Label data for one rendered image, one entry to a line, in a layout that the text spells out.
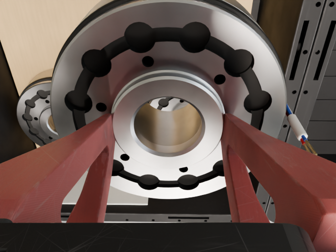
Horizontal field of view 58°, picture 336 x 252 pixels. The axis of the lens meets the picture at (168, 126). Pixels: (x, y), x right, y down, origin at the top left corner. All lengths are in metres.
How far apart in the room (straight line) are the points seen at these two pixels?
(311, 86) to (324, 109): 0.15
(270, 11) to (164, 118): 0.17
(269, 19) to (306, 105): 0.08
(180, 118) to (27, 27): 0.24
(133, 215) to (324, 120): 0.26
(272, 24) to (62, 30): 0.21
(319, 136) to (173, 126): 0.31
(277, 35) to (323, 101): 0.15
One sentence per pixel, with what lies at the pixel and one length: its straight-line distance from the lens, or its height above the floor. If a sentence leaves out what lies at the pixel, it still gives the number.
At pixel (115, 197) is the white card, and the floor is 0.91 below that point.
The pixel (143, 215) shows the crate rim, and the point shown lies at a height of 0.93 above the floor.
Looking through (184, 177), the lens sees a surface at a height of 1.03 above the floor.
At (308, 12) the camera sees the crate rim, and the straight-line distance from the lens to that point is 0.24.
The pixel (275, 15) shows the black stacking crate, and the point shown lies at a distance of 0.28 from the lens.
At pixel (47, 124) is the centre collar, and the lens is 0.37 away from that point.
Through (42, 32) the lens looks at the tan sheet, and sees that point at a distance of 0.36.
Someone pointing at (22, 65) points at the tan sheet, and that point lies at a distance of 0.38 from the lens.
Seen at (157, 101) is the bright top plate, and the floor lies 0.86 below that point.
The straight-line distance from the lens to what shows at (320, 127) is 0.43.
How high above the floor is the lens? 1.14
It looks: 54 degrees down
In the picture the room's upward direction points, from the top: 178 degrees counter-clockwise
